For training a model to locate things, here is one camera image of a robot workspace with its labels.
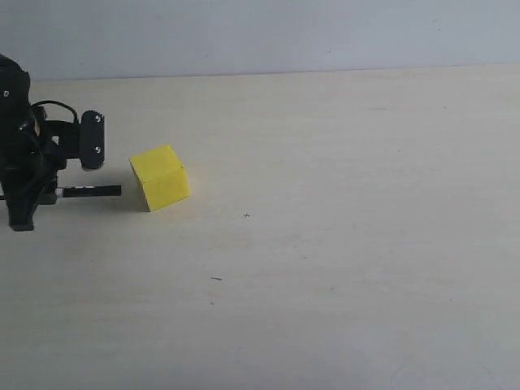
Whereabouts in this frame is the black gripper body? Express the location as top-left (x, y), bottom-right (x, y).
top-left (1, 105), bottom-right (80, 199)

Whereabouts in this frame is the black and white marker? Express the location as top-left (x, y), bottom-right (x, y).
top-left (55, 185), bottom-right (122, 198)

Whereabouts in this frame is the yellow cube block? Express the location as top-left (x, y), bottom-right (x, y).
top-left (129, 145), bottom-right (190, 211)

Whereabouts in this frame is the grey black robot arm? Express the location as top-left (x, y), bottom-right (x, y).
top-left (1, 55), bottom-right (80, 232)

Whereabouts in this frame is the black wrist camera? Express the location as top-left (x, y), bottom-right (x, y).
top-left (79, 110), bottom-right (106, 171)

